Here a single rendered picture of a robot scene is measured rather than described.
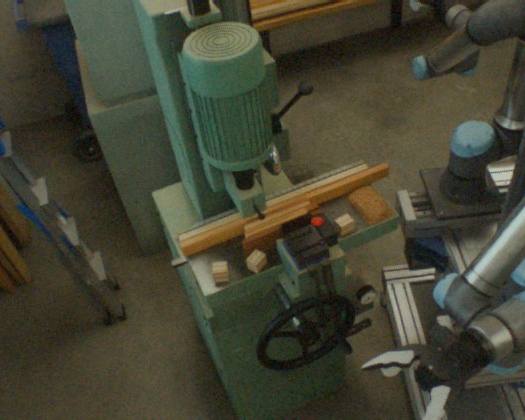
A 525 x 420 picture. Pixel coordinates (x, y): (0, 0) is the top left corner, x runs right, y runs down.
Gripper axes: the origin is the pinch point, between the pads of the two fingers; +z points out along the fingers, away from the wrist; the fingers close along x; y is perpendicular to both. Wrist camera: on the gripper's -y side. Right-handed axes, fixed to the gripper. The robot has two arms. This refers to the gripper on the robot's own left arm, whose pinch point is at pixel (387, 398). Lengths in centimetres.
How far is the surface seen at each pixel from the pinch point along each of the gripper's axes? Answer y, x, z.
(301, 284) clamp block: 25, 52, -12
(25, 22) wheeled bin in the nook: -3, 259, 17
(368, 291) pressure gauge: 47, 56, -35
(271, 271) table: 26, 62, -8
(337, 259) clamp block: 21, 51, -22
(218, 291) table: 25, 64, 7
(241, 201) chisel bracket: 7, 72, -8
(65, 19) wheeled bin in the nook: -1, 248, -1
